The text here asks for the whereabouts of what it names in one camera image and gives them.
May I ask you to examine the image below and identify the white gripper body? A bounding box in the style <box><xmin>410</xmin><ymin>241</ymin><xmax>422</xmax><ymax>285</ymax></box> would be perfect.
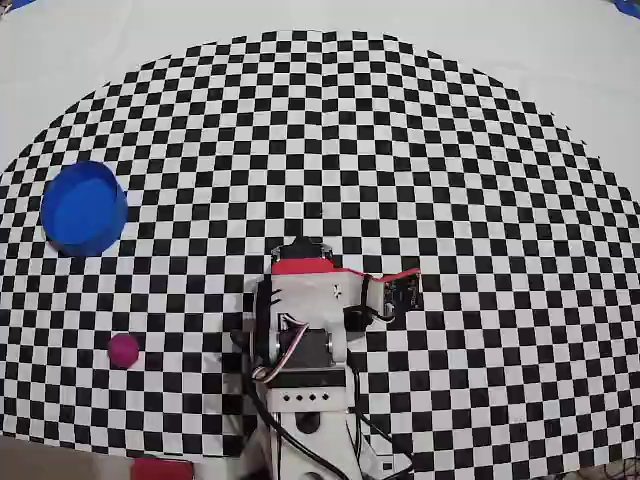
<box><xmin>254</xmin><ymin>269</ymin><xmax>372</xmax><ymax>329</ymax></box>

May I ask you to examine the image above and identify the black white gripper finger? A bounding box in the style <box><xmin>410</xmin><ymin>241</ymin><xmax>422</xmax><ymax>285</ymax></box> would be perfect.
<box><xmin>272</xmin><ymin>233</ymin><xmax>326</xmax><ymax>263</ymax></box>

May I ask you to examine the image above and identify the pink faceted ball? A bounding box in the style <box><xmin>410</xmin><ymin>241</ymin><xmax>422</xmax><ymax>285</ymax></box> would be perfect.
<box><xmin>107</xmin><ymin>333</ymin><xmax>141</xmax><ymax>370</ymax></box>

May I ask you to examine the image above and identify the blue round box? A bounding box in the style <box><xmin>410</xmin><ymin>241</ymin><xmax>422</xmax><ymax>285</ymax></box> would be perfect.
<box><xmin>40</xmin><ymin>160</ymin><xmax>130</xmax><ymax>259</ymax></box>

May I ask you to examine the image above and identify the red block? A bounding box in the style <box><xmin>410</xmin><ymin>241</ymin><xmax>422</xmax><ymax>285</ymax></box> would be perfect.
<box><xmin>130</xmin><ymin>457</ymin><xmax>195</xmax><ymax>480</ymax></box>

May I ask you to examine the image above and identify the red camera mount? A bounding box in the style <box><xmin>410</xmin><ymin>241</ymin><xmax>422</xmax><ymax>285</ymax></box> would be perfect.
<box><xmin>271</xmin><ymin>258</ymin><xmax>422</xmax><ymax>282</ymax></box>

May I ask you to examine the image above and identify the white red black servo wire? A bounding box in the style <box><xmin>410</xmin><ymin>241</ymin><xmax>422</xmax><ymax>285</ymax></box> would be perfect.
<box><xmin>252</xmin><ymin>314</ymin><xmax>312</xmax><ymax>387</ymax></box>

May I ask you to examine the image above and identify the black camera circuit board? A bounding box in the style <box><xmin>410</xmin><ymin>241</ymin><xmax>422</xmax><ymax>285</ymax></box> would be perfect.
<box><xmin>382</xmin><ymin>269</ymin><xmax>422</xmax><ymax>324</ymax></box>

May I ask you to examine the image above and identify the black cable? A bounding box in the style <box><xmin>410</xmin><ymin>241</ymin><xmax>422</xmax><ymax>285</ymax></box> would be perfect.
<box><xmin>347</xmin><ymin>367</ymin><xmax>416</xmax><ymax>476</ymax></box>
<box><xmin>232</xmin><ymin>327</ymin><xmax>354</xmax><ymax>479</ymax></box>

